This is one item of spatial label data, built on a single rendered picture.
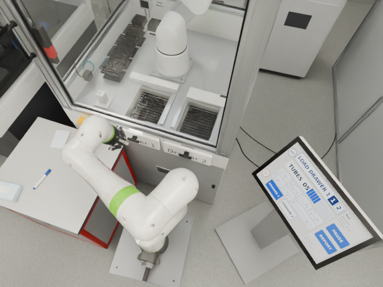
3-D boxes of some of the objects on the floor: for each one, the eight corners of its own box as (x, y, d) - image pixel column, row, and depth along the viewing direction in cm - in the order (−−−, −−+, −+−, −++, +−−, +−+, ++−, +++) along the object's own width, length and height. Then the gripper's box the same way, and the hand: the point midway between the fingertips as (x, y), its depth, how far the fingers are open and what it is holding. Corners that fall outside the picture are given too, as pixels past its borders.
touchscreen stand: (244, 284, 203) (292, 277, 114) (214, 229, 222) (235, 185, 133) (297, 251, 215) (378, 221, 126) (265, 201, 234) (315, 145, 145)
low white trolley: (110, 253, 212) (77, 234, 145) (40, 226, 220) (-22, 197, 153) (141, 185, 239) (124, 143, 172) (77, 164, 247) (37, 116, 180)
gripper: (106, 119, 126) (123, 130, 149) (97, 146, 124) (115, 152, 147) (121, 123, 125) (136, 134, 148) (111, 151, 123) (128, 156, 147)
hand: (123, 142), depth 144 cm, fingers closed
